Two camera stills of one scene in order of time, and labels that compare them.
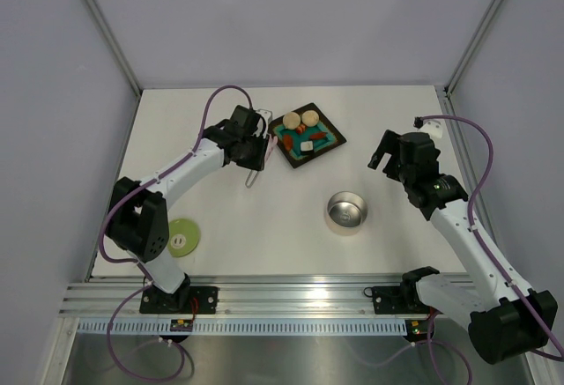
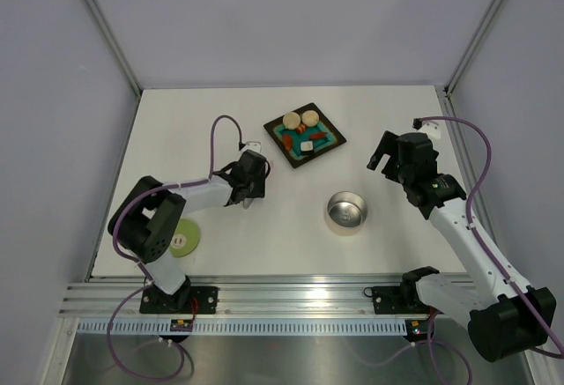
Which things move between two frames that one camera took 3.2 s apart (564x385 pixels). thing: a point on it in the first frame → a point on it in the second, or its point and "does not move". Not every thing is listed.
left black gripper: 257,164 → 259,190
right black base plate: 392,300 does not move
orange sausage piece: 287,142 does not move
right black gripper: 389,144 does not move
